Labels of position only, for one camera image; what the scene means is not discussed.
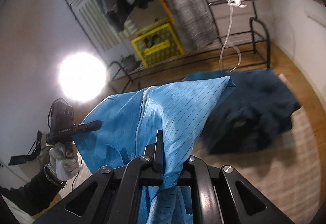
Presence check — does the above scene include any light blue work coat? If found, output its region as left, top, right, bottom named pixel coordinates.
left=72, top=75, right=237, bottom=224

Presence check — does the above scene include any black sleeved left forearm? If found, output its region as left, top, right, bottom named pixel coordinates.
left=1, top=166, right=66, bottom=216

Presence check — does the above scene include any black metal clothes rack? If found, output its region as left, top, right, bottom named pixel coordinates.
left=64, top=0, right=271, bottom=93

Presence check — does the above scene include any white gloved left hand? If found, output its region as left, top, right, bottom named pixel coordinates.
left=47, top=142, right=80, bottom=182

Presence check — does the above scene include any bright round studio light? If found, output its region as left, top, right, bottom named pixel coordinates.
left=58, top=52, right=107, bottom=103

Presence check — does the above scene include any small dark potted plant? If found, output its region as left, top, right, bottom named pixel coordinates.
left=120, top=54, right=140, bottom=72

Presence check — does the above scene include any folded dark navy garment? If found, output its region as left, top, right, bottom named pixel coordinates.
left=185, top=70, right=301, bottom=154

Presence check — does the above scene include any yellow green storage box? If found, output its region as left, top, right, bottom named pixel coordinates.
left=131, top=17, right=184, bottom=68

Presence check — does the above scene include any beige plaid bed cover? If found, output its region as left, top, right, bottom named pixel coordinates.
left=58, top=73, right=323, bottom=224

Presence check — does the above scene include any black object on wall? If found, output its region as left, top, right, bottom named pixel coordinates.
left=7, top=130, right=44, bottom=166

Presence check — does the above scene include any black thin cable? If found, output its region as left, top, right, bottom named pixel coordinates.
left=71, top=157, right=84, bottom=192

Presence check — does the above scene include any green striped wall poster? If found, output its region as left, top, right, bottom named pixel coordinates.
left=67, top=0, right=138, bottom=51

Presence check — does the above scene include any white lamp cable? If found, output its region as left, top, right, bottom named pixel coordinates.
left=219, top=3, right=242, bottom=73

